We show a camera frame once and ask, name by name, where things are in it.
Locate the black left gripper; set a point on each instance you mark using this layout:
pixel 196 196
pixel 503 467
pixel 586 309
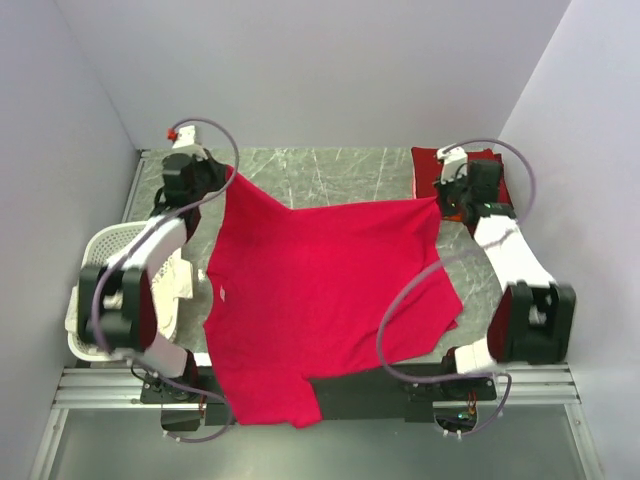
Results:
pixel 214 171

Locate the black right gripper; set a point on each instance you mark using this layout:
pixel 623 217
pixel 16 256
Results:
pixel 445 203

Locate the hot pink t-shirt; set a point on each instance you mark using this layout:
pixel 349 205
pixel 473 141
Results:
pixel 300 294

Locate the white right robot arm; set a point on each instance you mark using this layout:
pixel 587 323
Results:
pixel 533 320

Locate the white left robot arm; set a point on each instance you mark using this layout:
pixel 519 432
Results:
pixel 170 363

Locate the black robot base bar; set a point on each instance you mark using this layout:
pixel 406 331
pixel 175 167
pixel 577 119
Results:
pixel 369 395

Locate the maroon folded t-shirt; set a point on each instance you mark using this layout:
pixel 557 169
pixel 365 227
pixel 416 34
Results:
pixel 503 195

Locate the orange folded t-shirt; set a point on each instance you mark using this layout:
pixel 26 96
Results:
pixel 458 217

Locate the dark red folded t-shirt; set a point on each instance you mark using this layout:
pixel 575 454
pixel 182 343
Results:
pixel 426 168

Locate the cream cloth in basket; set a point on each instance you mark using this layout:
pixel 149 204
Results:
pixel 172 283

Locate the white plastic laundry basket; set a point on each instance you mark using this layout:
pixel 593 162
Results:
pixel 111 311

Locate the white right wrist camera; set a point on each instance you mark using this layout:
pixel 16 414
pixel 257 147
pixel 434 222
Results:
pixel 454 164

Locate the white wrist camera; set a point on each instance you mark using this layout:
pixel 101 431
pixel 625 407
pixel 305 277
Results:
pixel 454 164
pixel 184 141

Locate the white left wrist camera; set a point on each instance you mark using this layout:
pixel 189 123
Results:
pixel 184 141

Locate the aluminium frame rail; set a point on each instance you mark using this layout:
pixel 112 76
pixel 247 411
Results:
pixel 374 428

